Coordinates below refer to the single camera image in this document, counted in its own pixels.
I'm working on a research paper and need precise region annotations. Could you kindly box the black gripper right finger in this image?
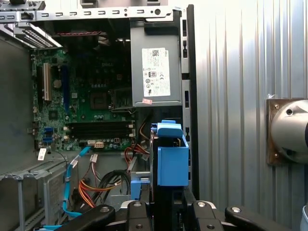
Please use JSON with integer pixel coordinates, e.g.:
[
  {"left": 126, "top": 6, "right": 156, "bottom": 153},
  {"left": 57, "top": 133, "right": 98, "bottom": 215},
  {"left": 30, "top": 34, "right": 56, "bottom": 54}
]
[{"left": 191, "top": 201, "right": 287, "bottom": 231}]

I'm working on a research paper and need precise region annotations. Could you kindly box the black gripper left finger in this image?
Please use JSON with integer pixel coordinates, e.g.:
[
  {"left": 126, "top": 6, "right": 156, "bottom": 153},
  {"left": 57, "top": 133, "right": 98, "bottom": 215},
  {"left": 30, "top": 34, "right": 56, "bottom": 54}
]
[{"left": 61, "top": 201, "right": 151, "bottom": 231}]

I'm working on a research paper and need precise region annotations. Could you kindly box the orange red power wire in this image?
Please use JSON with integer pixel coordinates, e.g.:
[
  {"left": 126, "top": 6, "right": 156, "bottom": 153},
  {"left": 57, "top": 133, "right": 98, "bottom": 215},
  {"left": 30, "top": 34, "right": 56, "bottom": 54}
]
[{"left": 78, "top": 178, "right": 118, "bottom": 209}]

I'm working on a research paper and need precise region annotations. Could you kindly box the blue data wire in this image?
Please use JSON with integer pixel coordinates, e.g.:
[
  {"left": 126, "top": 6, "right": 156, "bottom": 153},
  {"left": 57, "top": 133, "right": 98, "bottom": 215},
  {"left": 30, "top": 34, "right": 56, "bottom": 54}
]
[{"left": 39, "top": 223, "right": 64, "bottom": 230}]

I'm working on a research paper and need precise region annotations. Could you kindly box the grey metal disk bay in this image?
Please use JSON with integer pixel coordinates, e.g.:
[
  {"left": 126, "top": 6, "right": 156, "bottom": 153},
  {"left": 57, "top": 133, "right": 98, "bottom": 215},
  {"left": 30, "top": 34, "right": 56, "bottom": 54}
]
[{"left": 0, "top": 154, "right": 80, "bottom": 231}]

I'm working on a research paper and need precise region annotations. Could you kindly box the blue plastic drive latch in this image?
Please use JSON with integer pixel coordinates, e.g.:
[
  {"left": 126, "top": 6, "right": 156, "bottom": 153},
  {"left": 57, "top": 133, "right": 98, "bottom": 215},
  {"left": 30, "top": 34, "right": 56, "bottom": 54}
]
[{"left": 130, "top": 177, "right": 149, "bottom": 201}]

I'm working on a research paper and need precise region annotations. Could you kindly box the black RAM slot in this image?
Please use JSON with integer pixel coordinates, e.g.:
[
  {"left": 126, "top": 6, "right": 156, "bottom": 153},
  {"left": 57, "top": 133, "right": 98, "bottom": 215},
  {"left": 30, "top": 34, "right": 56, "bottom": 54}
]
[
  {"left": 66, "top": 121, "right": 135, "bottom": 132},
  {"left": 66, "top": 131, "right": 135, "bottom": 141}
]

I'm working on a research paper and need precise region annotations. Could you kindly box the open black PC case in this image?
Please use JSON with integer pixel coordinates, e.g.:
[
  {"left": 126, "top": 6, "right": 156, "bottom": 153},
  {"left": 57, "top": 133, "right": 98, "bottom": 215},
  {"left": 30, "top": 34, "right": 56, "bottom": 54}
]
[{"left": 0, "top": 0, "right": 200, "bottom": 231}]

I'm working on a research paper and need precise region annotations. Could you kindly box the white paper tag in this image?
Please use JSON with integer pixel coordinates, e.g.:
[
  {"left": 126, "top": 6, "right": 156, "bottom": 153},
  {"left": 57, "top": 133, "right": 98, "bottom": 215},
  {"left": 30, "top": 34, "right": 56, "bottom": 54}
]
[{"left": 37, "top": 147, "right": 47, "bottom": 162}]

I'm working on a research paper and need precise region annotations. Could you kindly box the green motherboard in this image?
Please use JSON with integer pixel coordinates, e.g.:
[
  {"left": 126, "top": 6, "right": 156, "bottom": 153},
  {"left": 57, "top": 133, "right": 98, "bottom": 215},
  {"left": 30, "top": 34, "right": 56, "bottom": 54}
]
[{"left": 30, "top": 48, "right": 137, "bottom": 153}]

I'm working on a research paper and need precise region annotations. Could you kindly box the CPU socket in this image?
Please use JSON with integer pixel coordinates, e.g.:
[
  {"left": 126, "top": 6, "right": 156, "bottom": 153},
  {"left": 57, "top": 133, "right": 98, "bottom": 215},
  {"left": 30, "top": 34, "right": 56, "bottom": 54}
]
[{"left": 89, "top": 90, "right": 108, "bottom": 111}]

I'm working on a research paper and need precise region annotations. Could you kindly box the metal socket cover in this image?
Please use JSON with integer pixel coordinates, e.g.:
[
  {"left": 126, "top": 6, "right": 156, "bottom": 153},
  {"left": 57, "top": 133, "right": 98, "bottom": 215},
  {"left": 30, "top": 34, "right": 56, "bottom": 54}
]
[{"left": 108, "top": 88, "right": 133, "bottom": 113}]

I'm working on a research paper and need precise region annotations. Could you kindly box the grey power supply unit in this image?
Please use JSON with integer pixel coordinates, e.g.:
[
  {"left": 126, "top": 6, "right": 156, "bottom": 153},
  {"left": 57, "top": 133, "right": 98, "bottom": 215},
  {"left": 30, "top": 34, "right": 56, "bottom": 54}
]
[{"left": 129, "top": 19, "right": 183, "bottom": 108}]

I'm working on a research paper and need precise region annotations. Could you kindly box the blue expansion slot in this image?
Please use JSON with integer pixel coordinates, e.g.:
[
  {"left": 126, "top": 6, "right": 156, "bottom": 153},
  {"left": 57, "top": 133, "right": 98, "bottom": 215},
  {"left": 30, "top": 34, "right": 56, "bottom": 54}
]
[{"left": 61, "top": 64, "right": 70, "bottom": 109}]

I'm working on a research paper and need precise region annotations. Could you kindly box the white expansion slot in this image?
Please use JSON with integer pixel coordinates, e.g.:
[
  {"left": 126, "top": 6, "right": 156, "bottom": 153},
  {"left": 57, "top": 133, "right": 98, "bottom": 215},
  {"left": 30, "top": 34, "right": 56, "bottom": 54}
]
[{"left": 42, "top": 62, "right": 53, "bottom": 102}]

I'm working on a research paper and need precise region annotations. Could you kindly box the orange yellow wire bundle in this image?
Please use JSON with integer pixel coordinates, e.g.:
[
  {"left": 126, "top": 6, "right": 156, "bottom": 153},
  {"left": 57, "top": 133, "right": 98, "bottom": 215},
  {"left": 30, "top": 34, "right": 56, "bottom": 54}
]
[{"left": 124, "top": 113, "right": 151, "bottom": 172}]

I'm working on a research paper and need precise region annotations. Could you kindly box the blue wire with white label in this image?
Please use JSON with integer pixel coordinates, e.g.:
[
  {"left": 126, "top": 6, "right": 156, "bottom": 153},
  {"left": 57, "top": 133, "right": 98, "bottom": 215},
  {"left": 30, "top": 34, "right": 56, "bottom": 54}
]
[{"left": 62, "top": 145, "right": 93, "bottom": 217}]

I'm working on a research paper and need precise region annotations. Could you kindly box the red black twisted wire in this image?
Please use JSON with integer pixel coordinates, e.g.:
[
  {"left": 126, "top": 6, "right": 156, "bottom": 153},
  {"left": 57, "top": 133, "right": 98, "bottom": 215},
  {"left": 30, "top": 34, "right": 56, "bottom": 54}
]
[{"left": 56, "top": 30, "right": 102, "bottom": 38}]

